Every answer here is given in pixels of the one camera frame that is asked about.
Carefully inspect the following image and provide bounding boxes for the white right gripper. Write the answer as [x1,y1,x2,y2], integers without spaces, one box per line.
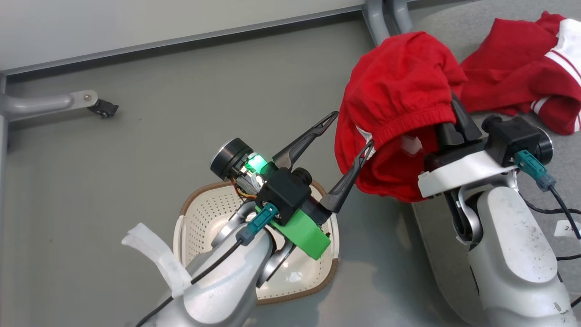
[417,93,554,199]

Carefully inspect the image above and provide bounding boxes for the white paper label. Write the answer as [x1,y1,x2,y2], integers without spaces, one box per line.
[553,220,581,238]

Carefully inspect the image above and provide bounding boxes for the red shorts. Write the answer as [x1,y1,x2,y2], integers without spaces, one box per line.
[334,30,468,203]

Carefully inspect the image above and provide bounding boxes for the white tape strip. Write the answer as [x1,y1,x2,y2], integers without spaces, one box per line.
[121,222,192,299]

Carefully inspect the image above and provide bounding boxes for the red jersey with white trim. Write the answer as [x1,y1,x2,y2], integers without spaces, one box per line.
[460,11,581,136]

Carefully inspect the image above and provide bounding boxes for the grey fabric seat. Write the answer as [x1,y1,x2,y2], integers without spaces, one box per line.
[410,0,581,327]

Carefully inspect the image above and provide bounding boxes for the black caster wheel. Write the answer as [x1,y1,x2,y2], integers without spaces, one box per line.
[88,99,119,119]

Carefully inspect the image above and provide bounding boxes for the grey metal frame leg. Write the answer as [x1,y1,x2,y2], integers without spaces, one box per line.
[0,89,98,122]
[392,0,414,34]
[363,0,392,47]

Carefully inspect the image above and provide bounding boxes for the white perforated laundry basket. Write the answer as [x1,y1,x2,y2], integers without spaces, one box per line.
[172,179,340,306]

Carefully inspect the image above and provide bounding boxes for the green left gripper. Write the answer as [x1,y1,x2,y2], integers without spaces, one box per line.
[210,111,376,261]

